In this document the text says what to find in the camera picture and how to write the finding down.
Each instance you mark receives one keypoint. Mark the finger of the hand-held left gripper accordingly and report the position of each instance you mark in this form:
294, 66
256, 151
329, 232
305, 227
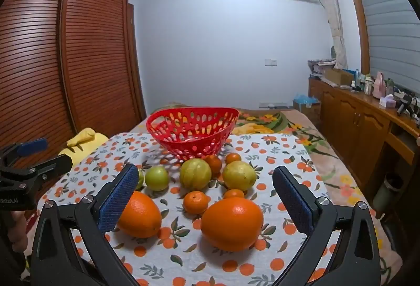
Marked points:
32, 145
54, 165

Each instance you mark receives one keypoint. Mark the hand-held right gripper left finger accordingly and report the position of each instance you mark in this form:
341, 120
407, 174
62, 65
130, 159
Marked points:
118, 197

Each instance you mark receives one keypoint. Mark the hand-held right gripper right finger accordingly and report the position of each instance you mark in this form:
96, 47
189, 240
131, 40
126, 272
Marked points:
295, 204

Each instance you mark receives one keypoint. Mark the small green apple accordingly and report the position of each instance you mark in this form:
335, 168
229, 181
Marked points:
157, 177
141, 178

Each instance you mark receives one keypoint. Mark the large orange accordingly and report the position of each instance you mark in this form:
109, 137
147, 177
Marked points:
141, 217
232, 223

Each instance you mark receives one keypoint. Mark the small tangerine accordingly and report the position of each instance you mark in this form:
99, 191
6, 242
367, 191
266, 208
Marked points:
233, 158
196, 202
233, 193

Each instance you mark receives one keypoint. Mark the yellow-green pear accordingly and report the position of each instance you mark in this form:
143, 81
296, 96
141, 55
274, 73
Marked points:
239, 175
195, 173

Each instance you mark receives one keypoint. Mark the red plastic basket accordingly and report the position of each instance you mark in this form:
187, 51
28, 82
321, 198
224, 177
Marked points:
164, 138

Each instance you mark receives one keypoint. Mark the dark reddish tangerine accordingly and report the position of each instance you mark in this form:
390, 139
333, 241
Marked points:
215, 164

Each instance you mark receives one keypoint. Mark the person's left hand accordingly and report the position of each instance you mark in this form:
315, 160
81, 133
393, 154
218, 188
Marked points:
18, 230

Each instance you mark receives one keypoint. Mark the yellow cloth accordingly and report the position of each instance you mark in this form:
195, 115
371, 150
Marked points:
82, 138

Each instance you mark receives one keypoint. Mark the floral blanket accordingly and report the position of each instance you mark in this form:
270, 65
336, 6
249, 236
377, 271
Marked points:
295, 128

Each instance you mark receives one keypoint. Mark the white orange-print cloth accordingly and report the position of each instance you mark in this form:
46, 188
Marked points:
183, 253

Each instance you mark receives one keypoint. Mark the wooden louvred wardrobe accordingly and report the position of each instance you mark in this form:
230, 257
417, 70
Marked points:
39, 59

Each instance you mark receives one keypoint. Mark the brown carton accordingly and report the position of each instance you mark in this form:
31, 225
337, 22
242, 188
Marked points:
308, 112

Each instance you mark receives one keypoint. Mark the grey trash bin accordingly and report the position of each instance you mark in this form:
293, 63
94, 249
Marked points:
388, 191

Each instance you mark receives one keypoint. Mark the wooden sideboard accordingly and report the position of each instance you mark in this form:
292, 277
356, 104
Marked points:
361, 122

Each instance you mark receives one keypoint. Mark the blue plastic bag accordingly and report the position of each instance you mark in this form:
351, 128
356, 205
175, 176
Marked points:
303, 99

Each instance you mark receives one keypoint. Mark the open cardboard box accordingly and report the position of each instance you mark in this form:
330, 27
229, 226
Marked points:
338, 76

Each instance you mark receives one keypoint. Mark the pink tissue box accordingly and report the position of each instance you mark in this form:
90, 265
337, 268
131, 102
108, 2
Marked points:
388, 101

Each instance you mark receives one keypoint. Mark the stack of papers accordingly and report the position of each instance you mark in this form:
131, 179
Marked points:
320, 66

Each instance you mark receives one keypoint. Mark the pink bottle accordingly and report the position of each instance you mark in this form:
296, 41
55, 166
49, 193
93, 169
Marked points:
379, 86

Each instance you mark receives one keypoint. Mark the black hair dryer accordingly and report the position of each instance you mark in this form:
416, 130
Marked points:
405, 104

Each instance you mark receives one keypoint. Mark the beige curtain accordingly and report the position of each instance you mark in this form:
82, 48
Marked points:
334, 17

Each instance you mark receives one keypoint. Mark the grey window blind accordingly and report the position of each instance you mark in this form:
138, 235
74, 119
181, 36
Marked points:
387, 27

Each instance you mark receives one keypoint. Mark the white wall switch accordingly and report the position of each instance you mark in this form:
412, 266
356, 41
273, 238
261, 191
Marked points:
270, 62

